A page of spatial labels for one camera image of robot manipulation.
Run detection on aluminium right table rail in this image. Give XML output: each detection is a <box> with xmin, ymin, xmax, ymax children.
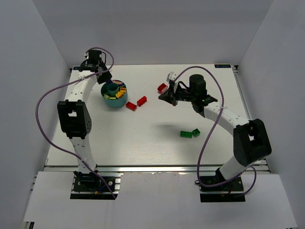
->
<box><xmin>232</xmin><ymin>65</ymin><xmax>272</xmax><ymax>167</ymax></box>

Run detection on red long lego brick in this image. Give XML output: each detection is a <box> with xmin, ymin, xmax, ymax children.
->
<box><xmin>137</xmin><ymin>96</ymin><xmax>147</xmax><ymax>107</ymax></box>

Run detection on green lego plate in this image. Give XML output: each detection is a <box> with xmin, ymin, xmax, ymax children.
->
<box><xmin>180</xmin><ymin>131</ymin><xmax>193</xmax><ymax>138</ymax></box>

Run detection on orange square lego brick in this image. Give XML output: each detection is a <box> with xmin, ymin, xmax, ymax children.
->
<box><xmin>115</xmin><ymin>91</ymin><xmax>124</xmax><ymax>99</ymax></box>

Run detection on teal divided round container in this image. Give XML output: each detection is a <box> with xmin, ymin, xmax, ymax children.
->
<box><xmin>101</xmin><ymin>80</ymin><xmax>128</xmax><ymax>108</ymax></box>

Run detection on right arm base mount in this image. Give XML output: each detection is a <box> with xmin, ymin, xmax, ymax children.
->
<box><xmin>194</xmin><ymin>177</ymin><xmax>245</xmax><ymax>203</ymax></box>

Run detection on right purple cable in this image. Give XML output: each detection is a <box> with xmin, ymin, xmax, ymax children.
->
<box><xmin>175</xmin><ymin>66</ymin><xmax>257</xmax><ymax>197</ymax></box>

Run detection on green small lego brick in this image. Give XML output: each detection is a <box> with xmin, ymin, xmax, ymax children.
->
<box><xmin>192</xmin><ymin>128</ymin><xmax>201</xmax><ymax>137</ymax></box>

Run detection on right table logo sticker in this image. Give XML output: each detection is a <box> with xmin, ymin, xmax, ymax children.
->
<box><xmin>214</xmin><ymin>64</ymin><xmax>231</xmax><ymax>68</ymax></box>

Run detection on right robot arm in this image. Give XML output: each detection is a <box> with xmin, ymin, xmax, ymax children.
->
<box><xmin>158</xmin><ymin>72</ymin><xmax>272</xmax><ymax>184</ymax></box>

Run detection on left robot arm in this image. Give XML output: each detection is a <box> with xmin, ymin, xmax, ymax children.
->
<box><xmin>57</xmin><ymin>47</ymin><xmax>112</xmax><ymax>176</ymax></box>

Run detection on aluminium table rail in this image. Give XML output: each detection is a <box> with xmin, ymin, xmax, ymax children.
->
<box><xmin>44</xmin><ymin>164</ymin><xmax>227</xmax><ymax>174</ymax></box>
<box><xmin>232</xmin><ymin>65</ymin><xmax>272</xmax><ymax>167</ymax></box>

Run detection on red arched lego brick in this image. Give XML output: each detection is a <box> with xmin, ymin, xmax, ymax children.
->
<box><xmin>157</xmin><ymin>83</ymin><xmax>168</xmax><ymax>94</ymax></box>

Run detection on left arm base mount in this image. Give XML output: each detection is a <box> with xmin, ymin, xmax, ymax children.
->
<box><xmin>70</xmin><ymin>177</ymin><xmax>119</xmax><ymax>200</ymax></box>

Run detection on aluminium front table rail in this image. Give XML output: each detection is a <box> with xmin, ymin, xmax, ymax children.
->
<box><xmin>44</xmin><ymin>164</ymin><xmax>227</xmax><ymax>174</ymax></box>

